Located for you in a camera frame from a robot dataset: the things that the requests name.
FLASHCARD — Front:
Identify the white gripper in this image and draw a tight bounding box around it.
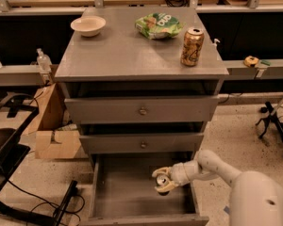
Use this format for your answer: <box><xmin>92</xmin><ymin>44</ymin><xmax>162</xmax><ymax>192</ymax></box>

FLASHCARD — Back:
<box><xmin>152</xmin><ymin>160</ymin><xmax>200</xmax><ymax>193</ymax></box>

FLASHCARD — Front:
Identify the green soda can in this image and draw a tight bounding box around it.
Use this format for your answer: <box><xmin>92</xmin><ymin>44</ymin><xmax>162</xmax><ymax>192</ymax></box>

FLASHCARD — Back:
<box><xmin>156</xmin><ymin>174</ymin><xmax>169</xmax><ymax>196</ymax></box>

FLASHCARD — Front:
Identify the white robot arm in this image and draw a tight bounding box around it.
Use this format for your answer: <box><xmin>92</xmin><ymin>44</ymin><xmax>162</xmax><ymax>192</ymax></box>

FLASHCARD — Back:
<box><xmin>152</xmin><ymin>150</ymin><xmax>283</xmax><ymax>226</ymax></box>

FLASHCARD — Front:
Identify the grey open bottom drawer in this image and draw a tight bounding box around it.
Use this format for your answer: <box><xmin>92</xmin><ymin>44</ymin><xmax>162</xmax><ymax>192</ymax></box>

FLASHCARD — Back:
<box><xmin>80</xmin><ymin>153</ymin><xmax>208</xmax><ymax>226</ymax></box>

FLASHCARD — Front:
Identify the grey middle drawer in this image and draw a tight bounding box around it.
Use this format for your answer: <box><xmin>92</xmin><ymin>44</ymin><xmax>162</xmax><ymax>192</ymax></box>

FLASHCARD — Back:
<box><xmin>80</xmin><ymin>133</ymin><xmax>204</xmax><ymax>154</ymax></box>

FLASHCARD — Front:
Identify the grey wooden drawer cabinet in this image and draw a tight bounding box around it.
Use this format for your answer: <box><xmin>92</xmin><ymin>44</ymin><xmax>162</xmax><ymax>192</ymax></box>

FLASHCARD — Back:
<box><xmin>54</xmin><ymin>7</ymin><xmax>229</xmax><ymax>162</ymax></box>

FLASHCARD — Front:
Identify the grey top drawer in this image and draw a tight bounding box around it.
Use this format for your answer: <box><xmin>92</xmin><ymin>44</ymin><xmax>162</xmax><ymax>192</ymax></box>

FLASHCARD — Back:
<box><xmin>65</xmin><ymin>96</ymin><xmax>218</xmax><ymax>124</ymax></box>

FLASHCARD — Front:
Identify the gold patterned soda can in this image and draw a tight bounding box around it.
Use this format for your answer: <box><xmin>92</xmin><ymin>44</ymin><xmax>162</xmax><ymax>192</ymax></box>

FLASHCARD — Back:
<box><xmin>180</xmin><ymin>27</ymin><xmax>205</xmax><ymax>66</ymax></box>

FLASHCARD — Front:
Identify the black tripod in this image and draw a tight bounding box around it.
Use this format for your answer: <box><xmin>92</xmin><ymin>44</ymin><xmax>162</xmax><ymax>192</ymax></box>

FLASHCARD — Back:
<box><xmin>257</xmin><ymin>97</ymin><xmax>283</xmax><ymax>142</ymax></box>

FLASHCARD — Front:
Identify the brown cardboard box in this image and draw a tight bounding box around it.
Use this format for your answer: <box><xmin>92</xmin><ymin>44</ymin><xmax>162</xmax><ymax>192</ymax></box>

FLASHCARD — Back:
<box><xmin>25</xmin><ymin>84</ymin><xmax>87</xmax><ymax>159</ymax></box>

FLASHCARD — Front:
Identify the white spray bottle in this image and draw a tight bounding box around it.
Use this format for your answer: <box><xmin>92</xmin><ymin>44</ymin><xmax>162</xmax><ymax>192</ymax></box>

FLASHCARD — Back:
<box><xmin>213</xmin><ymin>39</ymin><xmax>220</xmax><ymax>49</ymax></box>

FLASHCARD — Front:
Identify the green marker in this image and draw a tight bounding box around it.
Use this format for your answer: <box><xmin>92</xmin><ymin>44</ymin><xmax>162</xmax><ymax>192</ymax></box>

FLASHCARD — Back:
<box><xmin>260</xmin><ymin>60</ymin><xmax>271</xmax><ymax>66</ymax></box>

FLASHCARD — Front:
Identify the green chip bag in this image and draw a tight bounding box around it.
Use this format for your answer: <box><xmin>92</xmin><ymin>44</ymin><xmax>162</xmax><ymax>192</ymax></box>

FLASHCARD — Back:
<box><xmin>135</xmin><ymin>12</ymin><xmax>184</xmax><ymax>40</ymax></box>

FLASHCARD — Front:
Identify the black metal stand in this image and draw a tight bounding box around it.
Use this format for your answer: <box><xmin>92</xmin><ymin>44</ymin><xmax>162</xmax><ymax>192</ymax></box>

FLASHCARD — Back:
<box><xmin>0</xmin><ymin>92</ymin><xmax>77</xmax><ymax>226</ymax></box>

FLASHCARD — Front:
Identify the clear plastic bottle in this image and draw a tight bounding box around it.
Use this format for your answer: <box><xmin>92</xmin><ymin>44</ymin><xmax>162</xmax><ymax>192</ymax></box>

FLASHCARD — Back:
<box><xmin>37</xmin><ymin>48</ymin><xmax>52</xmax><ymax>73</ymax></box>

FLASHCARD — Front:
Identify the white ceramic bowl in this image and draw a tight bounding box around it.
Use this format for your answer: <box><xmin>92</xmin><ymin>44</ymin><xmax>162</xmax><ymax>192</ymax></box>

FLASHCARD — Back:
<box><xmin>71</xmin><ymin>16</ymin><xmax>106</xmax><ymax>38</ymax></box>

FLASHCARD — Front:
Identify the black floor cable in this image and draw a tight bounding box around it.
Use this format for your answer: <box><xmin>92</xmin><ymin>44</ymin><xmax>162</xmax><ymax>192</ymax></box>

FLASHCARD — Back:
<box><xmin>7</xmin><ymin>179</ymin><xmax>86</xmax><ymax>223</ymax></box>

